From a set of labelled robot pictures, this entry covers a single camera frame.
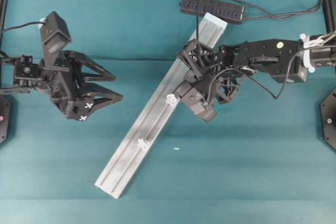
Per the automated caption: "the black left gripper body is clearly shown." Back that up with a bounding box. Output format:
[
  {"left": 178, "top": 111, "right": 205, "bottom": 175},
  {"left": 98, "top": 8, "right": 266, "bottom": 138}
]
[{"left": 34, "top": 50, "right": 95, "bottom": 122}]

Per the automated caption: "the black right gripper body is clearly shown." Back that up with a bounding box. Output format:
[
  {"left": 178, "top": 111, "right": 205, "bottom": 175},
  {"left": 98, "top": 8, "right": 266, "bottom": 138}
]
[{"left": 176, "top": 39, "right": 240, "bottom": 103}]

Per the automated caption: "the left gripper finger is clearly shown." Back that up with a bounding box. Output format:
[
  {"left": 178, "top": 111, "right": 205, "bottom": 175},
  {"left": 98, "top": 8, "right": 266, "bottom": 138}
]
[
  {"left": 83, "top": 83, "right": 123, "bottom": 109},
  {"left": 64, "top": 50, "right": 116, "bottom": 82}
]

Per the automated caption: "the black USB cable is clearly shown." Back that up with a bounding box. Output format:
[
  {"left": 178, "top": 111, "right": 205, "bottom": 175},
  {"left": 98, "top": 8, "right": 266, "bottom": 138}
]
[{"left": 195, "top": 15, "right": 202, "bottom": 51}]

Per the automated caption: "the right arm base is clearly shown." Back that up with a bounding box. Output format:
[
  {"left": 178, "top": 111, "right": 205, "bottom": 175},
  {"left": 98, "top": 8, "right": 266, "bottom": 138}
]
[{"left": 320, "top": 88, "right": 336, "bottom": 150}]

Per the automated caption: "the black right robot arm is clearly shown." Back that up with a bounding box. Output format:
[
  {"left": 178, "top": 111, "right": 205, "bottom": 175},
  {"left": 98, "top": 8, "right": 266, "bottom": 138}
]
[{"left": 174, "top": 32, "right": 335, "bottom": 105}]

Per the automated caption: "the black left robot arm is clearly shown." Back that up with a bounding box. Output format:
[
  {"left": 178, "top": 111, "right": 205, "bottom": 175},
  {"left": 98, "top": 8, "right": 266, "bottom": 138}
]
[{"left": 1, "top": 50, "right": 123, "bottom": 122}]

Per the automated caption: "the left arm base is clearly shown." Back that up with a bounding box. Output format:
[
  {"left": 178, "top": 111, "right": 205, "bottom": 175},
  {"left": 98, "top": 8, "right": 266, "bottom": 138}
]
[{"left": 0, "top": 95, "right": 11, "bottom": 144}]

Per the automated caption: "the black USB hub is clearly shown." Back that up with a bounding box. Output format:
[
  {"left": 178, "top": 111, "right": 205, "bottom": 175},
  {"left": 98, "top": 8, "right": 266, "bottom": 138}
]
[{"left": 180, "top": 0, "right": 246, "bottom": 24}]

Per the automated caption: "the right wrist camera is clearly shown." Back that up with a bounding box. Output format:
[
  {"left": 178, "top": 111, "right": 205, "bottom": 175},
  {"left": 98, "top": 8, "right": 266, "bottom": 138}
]
[{"left": 174, "top": 73, "right": 217, "bottom": 123}]

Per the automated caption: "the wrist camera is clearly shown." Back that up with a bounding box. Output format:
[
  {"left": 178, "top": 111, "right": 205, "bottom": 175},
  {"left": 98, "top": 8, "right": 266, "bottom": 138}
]
[
  {"left": 174, "top": 73, "right": 217, "bottom": 123},
  {"left": 39, "top": 11, "right": 72, "bottom": 54}
]

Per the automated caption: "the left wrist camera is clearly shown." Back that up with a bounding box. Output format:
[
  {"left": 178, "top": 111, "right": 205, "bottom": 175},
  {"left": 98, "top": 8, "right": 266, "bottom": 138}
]
[{"left": 39, "top": 11, "right": 72, "bottom": 54}]

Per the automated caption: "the aluminium extrusion rail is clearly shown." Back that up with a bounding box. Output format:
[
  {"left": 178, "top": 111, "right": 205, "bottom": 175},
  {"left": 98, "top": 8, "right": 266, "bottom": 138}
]
[{"left": 94, "top": 13, "right": 227, "bottom": 199}]

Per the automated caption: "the white middle ring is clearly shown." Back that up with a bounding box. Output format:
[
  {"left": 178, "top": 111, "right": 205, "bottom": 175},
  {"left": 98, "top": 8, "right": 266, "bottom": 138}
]
[{"left": 165, "top": 93, "right": 178, "bottom": 106}]

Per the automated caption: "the left camera cable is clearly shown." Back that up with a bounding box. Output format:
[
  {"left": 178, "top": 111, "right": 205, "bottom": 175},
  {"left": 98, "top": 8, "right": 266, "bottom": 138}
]
[{"left": 0, "top": 22, "right": 45, "bottom": 35}]

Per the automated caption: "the camera cable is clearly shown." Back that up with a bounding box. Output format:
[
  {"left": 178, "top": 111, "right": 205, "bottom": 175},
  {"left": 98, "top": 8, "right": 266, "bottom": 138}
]
[
  {"left": 206, "top": 48, "right": 316, "bottom": 104},
  {"left": 0, "top": 22, "right": 45, "bottom": 35}
]

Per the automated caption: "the right camera cable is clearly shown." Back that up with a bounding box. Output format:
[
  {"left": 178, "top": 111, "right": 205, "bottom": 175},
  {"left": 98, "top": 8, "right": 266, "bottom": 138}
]
[{"left": 206, "top": 48, "right": 316, "bottom": 104}]

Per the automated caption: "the black camera stand frame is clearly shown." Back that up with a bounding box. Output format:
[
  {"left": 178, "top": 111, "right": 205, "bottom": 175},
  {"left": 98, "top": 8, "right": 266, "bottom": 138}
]
[{"left": 323, "top": 0, "right": 335, "bottom": 32}]

